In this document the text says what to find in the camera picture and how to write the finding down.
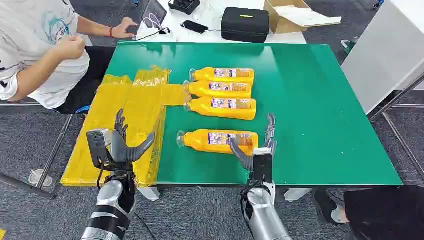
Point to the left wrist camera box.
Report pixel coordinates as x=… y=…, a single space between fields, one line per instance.
x=97 y=149

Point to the brown cardboard box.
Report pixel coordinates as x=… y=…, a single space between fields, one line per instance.
x=281 y=24

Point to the white table leg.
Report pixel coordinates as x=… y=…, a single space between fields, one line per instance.
x=296 y=194
x=149 y=193

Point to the blue wheel caster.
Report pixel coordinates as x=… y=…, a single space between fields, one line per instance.
x=136 y=2
x=378 y=3

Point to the dark grey laptop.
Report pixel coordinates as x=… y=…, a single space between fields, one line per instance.
x=154 y=13

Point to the black phone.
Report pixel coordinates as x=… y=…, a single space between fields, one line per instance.
x=194 y=26

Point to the person's left hand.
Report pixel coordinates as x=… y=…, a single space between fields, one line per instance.
x=121 y=30

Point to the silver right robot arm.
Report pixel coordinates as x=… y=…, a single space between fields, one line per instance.
x=263 y=212

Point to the white foam sheet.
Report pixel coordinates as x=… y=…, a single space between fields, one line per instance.
x=308 y=16

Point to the yellow plastic sheet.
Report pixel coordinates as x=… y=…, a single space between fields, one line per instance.
x=139 y=106

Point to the person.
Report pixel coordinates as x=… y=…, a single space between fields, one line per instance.
x=33 y=20
x=381 y=212

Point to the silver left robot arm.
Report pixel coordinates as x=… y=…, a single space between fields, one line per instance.
x=111 y=198

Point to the black white shoe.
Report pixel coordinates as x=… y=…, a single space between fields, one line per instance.
x=323 y=203

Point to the black zip case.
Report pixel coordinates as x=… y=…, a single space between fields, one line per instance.
x=245 y=28

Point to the orange drink bottle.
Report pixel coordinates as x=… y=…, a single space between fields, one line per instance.
x=200 y=89
x=198 y=109
x=205 y=74
x=198 y=140

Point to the black plastic tray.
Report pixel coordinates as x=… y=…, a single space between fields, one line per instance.
x=184 y=6

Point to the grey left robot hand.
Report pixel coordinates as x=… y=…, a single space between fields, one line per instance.
x=121 y=154

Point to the white board panel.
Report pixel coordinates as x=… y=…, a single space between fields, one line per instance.
x=387 y=49

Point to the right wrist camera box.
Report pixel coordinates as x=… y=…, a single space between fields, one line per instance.
x=262 y=167

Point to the clear plastic cup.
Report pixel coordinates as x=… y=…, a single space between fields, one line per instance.
x=40 y=178

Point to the person's right hand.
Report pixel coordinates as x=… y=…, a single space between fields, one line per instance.
x=71 y=48

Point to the green white bag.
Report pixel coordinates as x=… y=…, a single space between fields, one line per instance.
x=349 y=48

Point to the green table mat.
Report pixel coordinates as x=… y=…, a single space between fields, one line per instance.
x=298 y=116

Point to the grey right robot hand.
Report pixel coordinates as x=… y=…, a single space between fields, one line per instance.
x=246 y=162

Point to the grey metal frame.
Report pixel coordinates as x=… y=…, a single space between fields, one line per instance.
x=26 y=186
x=410 y=106

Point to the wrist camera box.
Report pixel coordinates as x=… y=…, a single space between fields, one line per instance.
x=262 y=167
x=97 y=149

